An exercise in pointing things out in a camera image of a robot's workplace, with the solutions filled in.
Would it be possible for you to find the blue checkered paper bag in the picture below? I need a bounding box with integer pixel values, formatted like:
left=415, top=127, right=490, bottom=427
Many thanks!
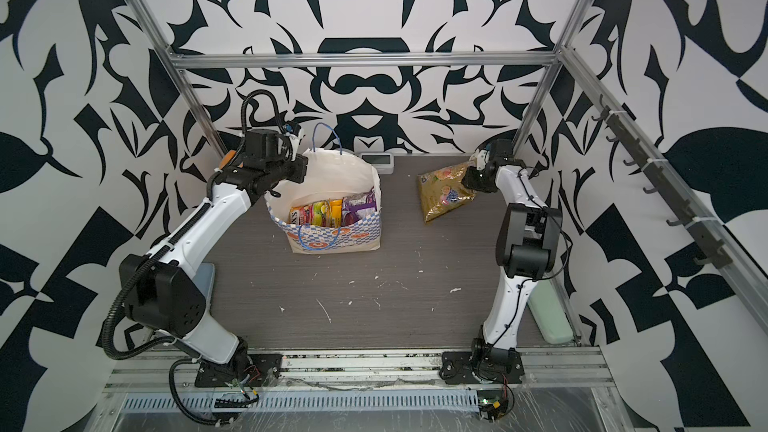
left=266, top=145, right=382, bottom=255

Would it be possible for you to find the gold snack packet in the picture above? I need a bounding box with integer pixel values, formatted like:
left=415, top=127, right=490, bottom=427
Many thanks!
left=417, top=162, right=476, bottom=223

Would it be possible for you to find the Fox's fruits candy packet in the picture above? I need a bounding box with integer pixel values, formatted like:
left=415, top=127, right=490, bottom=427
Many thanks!
left=289, top=200, right=331, bottom=227

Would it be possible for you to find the purple snack packet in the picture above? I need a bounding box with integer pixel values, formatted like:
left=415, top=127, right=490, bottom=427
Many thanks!
left=341, top=188, right=378, bottom=226

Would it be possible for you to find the yellow snack packet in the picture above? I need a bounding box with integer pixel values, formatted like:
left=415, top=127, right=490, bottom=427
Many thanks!
left=328, top=199, right=343, bottom=228

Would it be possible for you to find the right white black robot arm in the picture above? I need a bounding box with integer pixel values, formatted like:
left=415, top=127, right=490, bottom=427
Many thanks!
left=462, top=139, right=562, bottom=356

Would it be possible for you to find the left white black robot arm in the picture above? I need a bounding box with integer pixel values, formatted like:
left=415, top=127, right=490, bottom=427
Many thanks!
left=102, top=122, right=308, bottom=365

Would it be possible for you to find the orange plush toy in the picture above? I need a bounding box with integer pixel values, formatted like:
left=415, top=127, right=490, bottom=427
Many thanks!
left=218, top=150, right=238, bottom=170

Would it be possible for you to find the white digital scale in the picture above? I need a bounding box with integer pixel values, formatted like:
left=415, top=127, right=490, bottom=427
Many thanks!
left=360, top=153, right=395, bottom=175

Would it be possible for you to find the blue grey block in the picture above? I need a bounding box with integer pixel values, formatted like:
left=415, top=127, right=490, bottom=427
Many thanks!
left=193, top=262, right=216, bottom=311

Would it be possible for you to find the green sponge block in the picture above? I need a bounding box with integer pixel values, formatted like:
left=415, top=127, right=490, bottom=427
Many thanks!
left=527, top=280, right=574, bottom=345

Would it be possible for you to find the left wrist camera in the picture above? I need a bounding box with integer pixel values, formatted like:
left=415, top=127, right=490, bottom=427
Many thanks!
left=283, top=121, right=303, bottom=138

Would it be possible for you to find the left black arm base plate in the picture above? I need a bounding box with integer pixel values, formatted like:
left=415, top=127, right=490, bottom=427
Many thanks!
left=194, top=353, right=283, bottom=388

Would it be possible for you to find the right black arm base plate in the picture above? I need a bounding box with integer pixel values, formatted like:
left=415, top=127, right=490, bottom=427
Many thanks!
left=438, top=349, right=525, bottom=385

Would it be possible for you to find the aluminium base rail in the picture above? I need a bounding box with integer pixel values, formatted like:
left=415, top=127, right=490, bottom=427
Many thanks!
left=98, top=347, right=618, bottom=418

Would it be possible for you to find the grey wall hook rack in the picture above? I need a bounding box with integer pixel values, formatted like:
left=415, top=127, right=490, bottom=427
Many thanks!
left=594, top=94, right=733, bottom=269

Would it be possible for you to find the black corrugated cable conduit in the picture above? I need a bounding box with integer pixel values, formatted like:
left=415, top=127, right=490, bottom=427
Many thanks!
left=100, top=88, right=283, bottom=427

